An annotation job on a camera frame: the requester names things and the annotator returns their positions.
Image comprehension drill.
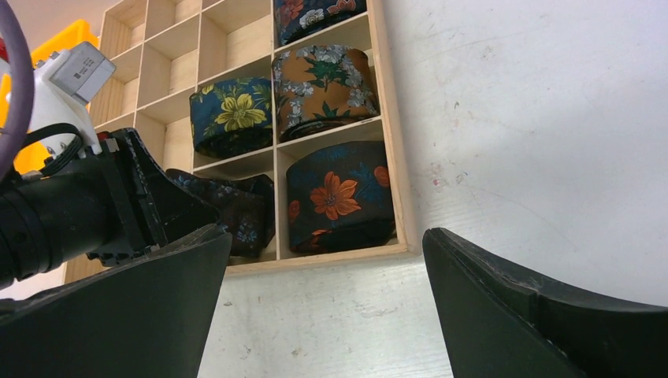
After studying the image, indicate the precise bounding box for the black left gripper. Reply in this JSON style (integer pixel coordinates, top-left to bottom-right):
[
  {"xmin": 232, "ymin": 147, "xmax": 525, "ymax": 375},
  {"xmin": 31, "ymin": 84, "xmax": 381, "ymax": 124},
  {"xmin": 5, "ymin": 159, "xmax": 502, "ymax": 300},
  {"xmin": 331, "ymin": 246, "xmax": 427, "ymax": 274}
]
[{"xmin": 1, "ymin": 128, "xmax": 220, "ymax": 287}]

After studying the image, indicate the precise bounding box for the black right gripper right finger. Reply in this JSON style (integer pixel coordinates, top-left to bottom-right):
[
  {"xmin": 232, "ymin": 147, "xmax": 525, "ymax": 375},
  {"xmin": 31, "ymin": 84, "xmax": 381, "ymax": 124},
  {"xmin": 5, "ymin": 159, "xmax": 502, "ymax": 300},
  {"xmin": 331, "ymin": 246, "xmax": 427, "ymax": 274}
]
[{"xmin": 422, "ymin": 228, "xmax": 667, "ymax": 377}]

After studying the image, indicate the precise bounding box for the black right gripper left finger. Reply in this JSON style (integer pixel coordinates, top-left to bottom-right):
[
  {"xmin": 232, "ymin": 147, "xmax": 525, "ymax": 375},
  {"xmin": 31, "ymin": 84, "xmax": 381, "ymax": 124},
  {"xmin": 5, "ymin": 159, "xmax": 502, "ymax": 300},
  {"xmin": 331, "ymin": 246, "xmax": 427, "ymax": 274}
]
[{"xmin": 1, "ymin": 224, "xmax": 232, "ymax": 377}]

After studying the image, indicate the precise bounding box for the brown blue floral tie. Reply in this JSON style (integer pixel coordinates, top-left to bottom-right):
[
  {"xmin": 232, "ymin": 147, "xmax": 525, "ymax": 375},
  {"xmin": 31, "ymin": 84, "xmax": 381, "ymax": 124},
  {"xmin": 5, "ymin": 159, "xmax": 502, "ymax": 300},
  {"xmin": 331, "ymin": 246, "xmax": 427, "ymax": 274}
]
[
  {"xmin": 165, "ymin": 169, "xmax": 275, "ymax": 258},
  {"xmin": 272, "ymin": 44, "xmax": 380, "ymax": 143}
]

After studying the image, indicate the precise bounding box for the yellow plastic tray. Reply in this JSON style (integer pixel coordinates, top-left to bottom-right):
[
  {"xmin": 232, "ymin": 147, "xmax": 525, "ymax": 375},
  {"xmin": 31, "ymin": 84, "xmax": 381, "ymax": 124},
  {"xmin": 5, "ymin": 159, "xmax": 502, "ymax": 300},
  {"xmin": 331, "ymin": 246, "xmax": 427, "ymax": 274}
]
[{"xmin": 1, "ymin": 19, "xmax": 98, "ymax": 174}]

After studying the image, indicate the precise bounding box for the wooden compartment organizer box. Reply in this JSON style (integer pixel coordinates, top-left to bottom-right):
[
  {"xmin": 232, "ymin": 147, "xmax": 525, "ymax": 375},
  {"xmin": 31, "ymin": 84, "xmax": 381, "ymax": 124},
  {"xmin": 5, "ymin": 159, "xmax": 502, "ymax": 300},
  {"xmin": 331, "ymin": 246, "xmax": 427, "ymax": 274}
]
[{"xmin": 63, "ymin": 0, "xmax": 420, "ymax": 285}]

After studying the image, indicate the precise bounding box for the blue yellow floral rolled tie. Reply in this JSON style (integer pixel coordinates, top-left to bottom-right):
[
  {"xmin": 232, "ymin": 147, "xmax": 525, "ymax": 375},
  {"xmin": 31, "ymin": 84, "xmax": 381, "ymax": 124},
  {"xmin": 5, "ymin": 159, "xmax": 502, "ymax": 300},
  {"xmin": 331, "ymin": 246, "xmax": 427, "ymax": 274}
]
[{"xmin": 189, "ymin": 76, "xmax": 273, "ymax": 159}]

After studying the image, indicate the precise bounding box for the black orange floral rolled tie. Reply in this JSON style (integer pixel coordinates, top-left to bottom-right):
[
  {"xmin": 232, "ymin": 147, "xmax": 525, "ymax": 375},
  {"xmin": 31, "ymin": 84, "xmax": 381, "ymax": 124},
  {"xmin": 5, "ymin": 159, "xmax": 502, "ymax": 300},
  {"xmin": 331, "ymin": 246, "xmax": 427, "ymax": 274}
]
[{"xmin": 286, "ymin": 141, "xmax": 395, "ymax": 254}]

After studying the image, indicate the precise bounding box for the brown blue floral rolled tie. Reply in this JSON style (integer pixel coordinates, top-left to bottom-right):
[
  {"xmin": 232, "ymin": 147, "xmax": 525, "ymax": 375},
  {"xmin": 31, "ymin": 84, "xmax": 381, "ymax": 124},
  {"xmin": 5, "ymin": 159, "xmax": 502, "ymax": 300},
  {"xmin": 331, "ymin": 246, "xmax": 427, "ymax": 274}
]
[{"xmin": 272, "ymin": 44, "xmax": 380, "ymax": 143}]

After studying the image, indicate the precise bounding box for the navy red floral rolled tie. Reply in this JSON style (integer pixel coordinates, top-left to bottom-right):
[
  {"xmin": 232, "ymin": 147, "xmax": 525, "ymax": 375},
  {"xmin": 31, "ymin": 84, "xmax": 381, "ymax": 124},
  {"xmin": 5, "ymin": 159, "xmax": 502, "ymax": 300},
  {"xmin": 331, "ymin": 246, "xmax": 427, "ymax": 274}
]
[{"xmin": 273, "ymin": 0, "xmax": 367, "ymax": 46}]

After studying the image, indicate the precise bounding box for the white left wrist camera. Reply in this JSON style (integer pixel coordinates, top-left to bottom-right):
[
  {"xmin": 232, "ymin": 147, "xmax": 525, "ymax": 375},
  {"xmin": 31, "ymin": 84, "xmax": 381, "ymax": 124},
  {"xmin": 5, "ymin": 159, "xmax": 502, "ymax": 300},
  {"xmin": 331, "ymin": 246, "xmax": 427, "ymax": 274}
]
[{"xmin": 33, "ymin": 42, "xmax": 117, "ymax": 154}]

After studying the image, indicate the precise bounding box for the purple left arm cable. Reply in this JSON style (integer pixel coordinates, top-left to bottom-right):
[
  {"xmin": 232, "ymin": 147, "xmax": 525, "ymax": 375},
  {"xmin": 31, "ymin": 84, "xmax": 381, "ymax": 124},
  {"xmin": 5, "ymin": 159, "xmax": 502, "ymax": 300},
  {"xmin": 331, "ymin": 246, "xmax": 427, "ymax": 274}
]
[{"xmin": 0, "ymin": 0, "xmax": 35, "ymax": 181}]

